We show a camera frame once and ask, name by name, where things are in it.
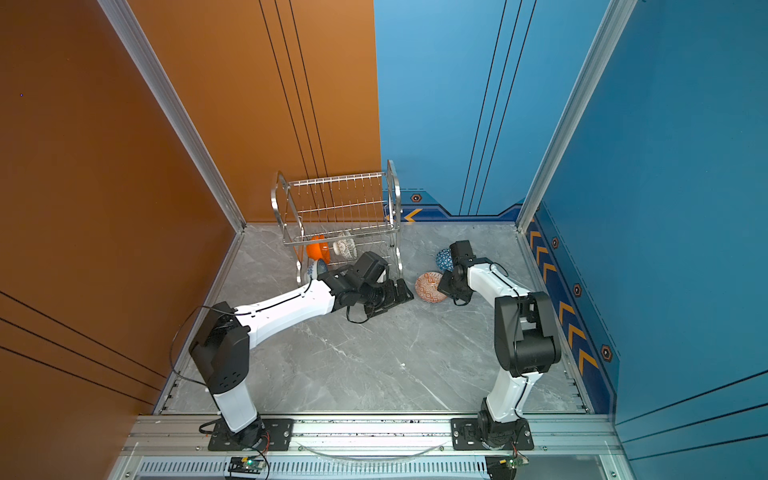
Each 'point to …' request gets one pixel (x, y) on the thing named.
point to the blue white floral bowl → (316, 268)
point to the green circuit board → (247, 464)
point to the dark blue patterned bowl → (444, 259)
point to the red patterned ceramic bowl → (427, 287)
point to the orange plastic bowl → (318, 251)
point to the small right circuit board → (514, 462)
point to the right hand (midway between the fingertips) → (443, 290)
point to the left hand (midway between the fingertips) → (407, 299)
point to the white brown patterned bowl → (345, 246)
